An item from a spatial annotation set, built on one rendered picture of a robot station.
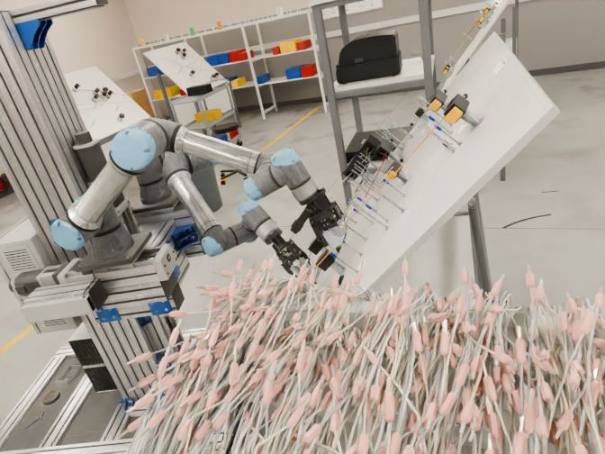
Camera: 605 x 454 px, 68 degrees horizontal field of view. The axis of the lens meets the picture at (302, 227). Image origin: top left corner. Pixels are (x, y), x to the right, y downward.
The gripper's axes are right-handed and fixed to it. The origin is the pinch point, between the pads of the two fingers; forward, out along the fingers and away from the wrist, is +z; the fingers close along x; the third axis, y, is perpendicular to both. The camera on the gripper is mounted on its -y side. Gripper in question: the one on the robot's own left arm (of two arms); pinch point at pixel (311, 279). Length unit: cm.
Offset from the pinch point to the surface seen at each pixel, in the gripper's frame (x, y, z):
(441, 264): 46, -32, 27
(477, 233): 36, 41, 24
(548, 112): 47, 77, 14
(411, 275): 34, -30, 22
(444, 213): 26, 58, 15
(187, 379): -25, 101, 10
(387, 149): 57, -12, -20
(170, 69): 94, -490, -462
